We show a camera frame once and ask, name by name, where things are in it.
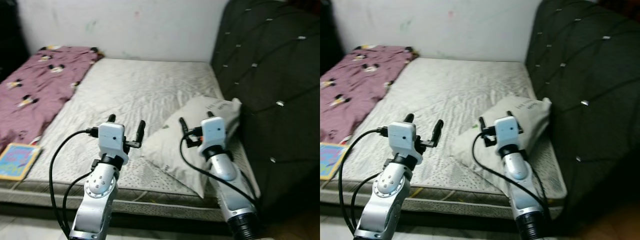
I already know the purple cartoon mouse blanket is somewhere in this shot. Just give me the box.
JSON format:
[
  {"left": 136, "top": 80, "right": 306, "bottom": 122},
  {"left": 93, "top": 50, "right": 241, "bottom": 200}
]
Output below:
[
  {"left": 320, "top": 44, "right": 419, "bottom": 146},
  {"left": 0, "top": 45, "right": 104, "bottom": 151}
]

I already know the blue yellow children's board book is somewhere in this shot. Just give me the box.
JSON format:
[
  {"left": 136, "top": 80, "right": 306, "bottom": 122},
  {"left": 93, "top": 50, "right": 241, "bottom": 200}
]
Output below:
[
  {"left": 320, "top": 141, "right": 341, "bottom": 181},
  {"left": 0, "top": 142, "right": 42, "bottom": 182}
]

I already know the white quilted dotted mattress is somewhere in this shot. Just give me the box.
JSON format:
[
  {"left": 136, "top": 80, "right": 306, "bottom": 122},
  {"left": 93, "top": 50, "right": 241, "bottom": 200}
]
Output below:
[
  {"left": 0, "top": 57, "right": 261, "bottom": 224},
  {"left": 320, "top": 56, "right": 569, "bottom": 221}
]

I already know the dark tufted headboard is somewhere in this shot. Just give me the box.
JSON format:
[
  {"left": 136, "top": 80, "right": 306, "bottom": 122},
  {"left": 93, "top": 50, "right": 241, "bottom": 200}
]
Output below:
[
  {"left": 210, "top": 0, "right": 321, "bottom": 222},
  {"left": 525, "top": 0, "right": 640, "bottom": 237}
]

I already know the black bag with white logo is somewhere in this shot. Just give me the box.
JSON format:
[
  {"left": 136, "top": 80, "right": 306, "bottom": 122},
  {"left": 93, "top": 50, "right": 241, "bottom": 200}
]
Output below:
[
  {"left": 320, "top": 0, "right": 337, "bottom": 72},
  {"left": 0, "top": 0, "right": 29, "bottom": 82}
]

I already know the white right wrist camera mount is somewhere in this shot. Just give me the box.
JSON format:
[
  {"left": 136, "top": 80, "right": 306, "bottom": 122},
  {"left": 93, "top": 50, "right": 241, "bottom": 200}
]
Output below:
[
  {"left": 198, "top": 116, "right": 227, "bottom": 154},
  {"left": 493, "top": 115, "right": 521, "bottom": 154}
]

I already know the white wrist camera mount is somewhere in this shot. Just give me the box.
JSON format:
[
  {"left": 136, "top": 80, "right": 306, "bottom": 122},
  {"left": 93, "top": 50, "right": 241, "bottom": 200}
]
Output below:
[
  {"left": 493, "top": 115, "right": 521, "bottom": 154},
  {"left": 198, "top": 116, "right": 227, "bottom": 154},
  {"left": 97, "top": 121, "right": 129, "bottom": 166},
  {"left": 387, "top": 120, "right": 424, "bottom": 166}
]

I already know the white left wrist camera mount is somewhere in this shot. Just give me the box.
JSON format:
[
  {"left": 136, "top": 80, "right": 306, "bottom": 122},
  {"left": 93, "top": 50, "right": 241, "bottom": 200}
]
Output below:
[
  {"left": 387, "top": 120, "right": 424, "bottom": 166},
  {"left": 97, "top": 121, "right": 129, "bottom": 166}
]

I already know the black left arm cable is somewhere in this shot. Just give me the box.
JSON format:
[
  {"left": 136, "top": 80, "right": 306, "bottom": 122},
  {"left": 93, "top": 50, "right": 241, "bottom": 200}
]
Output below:
[
  {"left": 337, "top": 127, "right": 391, "bottom": 237},
  {"left": 48, "top": 127, "right": 101, "bottom": 239}
]

